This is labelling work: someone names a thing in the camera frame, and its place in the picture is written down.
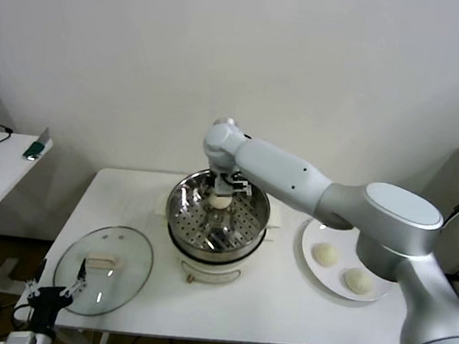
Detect white electric cooker base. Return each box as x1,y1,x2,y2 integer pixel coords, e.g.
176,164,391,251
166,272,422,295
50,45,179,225
147,191,284,293

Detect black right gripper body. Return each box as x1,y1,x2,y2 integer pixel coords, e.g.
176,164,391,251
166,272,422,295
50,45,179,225
213,172,235,198

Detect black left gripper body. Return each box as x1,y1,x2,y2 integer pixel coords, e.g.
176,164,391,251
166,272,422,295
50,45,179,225
25,283,72,331

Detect white steamed baozi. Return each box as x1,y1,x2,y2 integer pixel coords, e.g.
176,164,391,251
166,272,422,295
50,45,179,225
209,192,233,212
342,266,376,296
311,241,343,270

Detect green handled scraper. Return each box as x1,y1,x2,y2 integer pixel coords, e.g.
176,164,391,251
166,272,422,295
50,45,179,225
22,126,51,163

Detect glass lid with beige handle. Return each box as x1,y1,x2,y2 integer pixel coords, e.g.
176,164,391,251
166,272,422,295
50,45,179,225
49,220,157,322

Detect white side table with monitor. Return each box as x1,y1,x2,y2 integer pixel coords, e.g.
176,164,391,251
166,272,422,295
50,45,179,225
0,131,55,299

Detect stainless steel steamer basket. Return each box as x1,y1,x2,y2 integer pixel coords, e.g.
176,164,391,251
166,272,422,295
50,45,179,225
162,164,275,265

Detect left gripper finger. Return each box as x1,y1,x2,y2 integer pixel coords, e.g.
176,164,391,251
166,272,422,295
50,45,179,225
24,256,49,298
61,257,90,299

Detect white round plate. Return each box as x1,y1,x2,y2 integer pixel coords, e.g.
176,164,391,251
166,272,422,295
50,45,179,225
295,218,404,306

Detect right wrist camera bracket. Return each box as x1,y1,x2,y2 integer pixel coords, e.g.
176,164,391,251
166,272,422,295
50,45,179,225
230,176,253,196

